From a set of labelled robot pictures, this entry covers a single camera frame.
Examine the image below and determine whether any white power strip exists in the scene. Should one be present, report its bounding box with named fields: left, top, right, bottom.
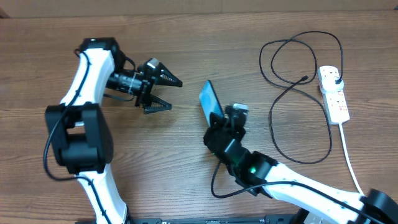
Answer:
left=317, top=65, right=350, bottom=124

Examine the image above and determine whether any blue Samsung Galaxy smartphone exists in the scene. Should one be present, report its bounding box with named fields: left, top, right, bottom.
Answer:
left=199, top=80, right=224, bottom=126

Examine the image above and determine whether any white power strip cord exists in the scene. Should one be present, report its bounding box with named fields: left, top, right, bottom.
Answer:
left=338, top=123, right=365, bottom=196

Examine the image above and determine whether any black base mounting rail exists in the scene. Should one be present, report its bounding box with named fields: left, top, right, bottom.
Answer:
left=127, top=214, right=306, bottom=224

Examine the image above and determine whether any black USB charging cable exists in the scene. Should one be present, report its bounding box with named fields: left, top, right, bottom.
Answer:
left=259, top=30, right=345, bottom=165

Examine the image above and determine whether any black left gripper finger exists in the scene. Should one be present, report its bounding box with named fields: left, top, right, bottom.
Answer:
left=144, top=94, right=172, bottom=114
left=154, top=62, right=183, bottom=87

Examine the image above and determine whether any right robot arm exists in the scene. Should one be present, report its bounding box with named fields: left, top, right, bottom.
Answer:
left=203, top=106, right=397, bottom=223

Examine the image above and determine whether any white charger adapter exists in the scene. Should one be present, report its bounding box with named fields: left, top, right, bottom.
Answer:
left=319, top=78, right=345, bottom=94

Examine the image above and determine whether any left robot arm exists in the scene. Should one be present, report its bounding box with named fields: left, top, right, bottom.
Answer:
left=43, top=37, right=183, bottom=223

